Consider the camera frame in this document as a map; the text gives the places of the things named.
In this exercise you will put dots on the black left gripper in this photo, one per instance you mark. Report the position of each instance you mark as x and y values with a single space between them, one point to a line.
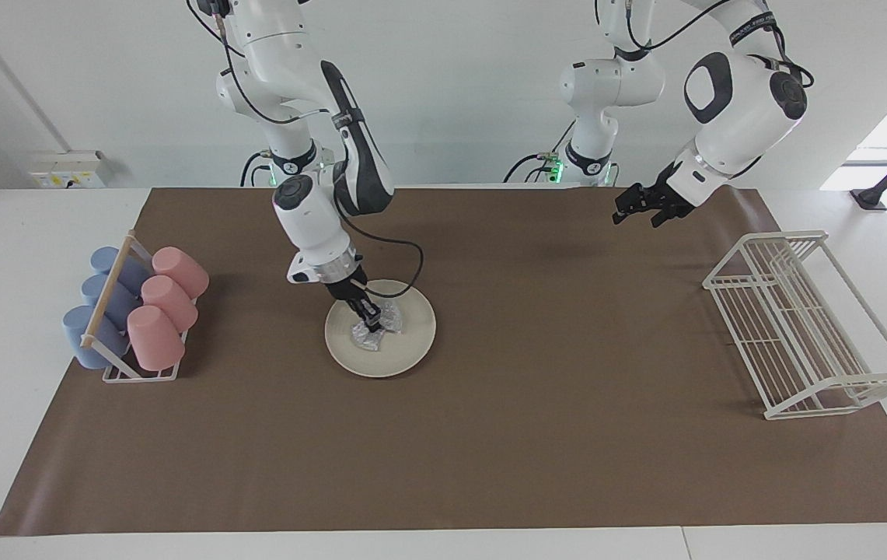
668 194

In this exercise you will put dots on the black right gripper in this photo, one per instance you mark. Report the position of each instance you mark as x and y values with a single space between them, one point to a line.
346 286

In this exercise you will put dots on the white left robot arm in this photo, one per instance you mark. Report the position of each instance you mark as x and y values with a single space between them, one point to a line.
738 109

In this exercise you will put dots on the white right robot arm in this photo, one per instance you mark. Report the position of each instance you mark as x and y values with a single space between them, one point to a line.
311 218

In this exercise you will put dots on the cream round plate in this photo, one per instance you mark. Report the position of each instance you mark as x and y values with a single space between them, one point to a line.
412 342

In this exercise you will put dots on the pink plastic cup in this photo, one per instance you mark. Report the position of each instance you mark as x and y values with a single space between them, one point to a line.
171 299
183 268
154 338

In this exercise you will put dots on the brown table mat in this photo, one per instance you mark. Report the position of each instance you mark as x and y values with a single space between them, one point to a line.
529 435

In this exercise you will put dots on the cup rack with wooden bar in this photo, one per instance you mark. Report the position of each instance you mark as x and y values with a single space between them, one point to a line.
109 289

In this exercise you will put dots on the blue plastic cup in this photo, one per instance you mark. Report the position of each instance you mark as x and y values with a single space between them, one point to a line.
78 334
105 257
95 289

